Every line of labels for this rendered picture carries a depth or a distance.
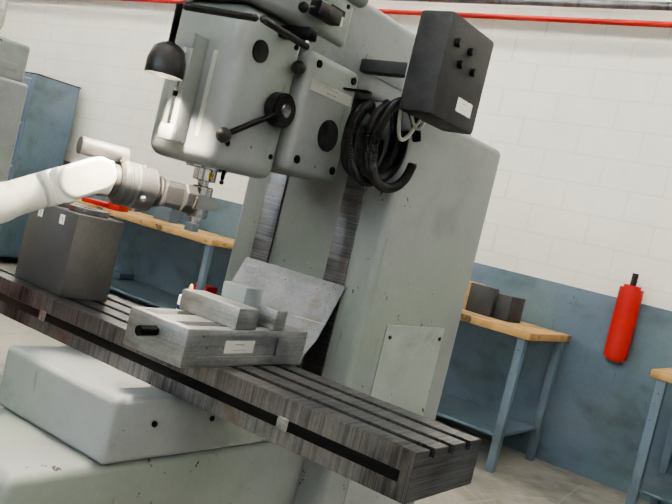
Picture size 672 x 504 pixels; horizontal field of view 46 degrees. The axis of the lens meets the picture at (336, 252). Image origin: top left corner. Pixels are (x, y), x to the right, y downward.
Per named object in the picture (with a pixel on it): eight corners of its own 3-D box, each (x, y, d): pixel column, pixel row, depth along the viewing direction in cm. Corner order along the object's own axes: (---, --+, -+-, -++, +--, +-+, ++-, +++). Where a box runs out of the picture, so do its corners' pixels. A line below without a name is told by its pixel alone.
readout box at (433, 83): (434, 114, 157) (460, 10, 156) (396, 109, 163) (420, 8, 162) (477, 136, 174) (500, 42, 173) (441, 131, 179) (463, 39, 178)
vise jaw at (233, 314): (235, 329, 144) (240, 308, 143) (177, 308, 152) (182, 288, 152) (256, 330, 149) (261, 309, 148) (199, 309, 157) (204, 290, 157)
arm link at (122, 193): (135, 206, 151) (77, 193, 145) (115, 207, 160) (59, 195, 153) (146, 148, 152) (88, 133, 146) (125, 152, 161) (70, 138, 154)
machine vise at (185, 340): (179, 368, 134) (194, 305, 134) (121, 343, 142) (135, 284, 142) (300, 364, 163) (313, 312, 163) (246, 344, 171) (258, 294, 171)
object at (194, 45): (170, 139, 152) (195, 32, 151) (156, 137, 154) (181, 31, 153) (185, 144, 155) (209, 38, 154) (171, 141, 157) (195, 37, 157)
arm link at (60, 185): (122, 185, 148) (53, 207, 141) (105, 187, 156) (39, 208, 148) (111, 151, 147) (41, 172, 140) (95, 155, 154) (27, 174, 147)
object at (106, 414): (102, 468, 135) (117, 400, 135) (-8, 402, 156) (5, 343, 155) (283, 441, 176) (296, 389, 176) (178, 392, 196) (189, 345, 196)
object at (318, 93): (285, 170, 165) (314, 47, 164) (204, 154, 179) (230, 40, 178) (337, 186, 180) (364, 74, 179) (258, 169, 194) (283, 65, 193)
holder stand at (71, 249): (59, 297, 173) (79, 208, 172) (13, 275, 187) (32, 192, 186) (107, 302, 182) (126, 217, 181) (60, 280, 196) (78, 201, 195)
